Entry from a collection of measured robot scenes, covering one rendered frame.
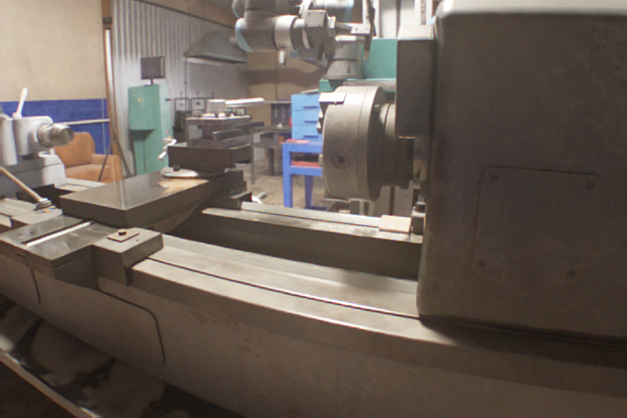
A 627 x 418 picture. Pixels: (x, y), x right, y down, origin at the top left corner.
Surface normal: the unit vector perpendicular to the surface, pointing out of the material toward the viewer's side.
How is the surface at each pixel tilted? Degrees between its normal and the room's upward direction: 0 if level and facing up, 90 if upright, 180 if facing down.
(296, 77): 90
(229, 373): 90
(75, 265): 90
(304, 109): 90
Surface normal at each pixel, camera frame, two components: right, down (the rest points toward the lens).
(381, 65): -0.42, 0.21
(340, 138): -0.35, 0.01
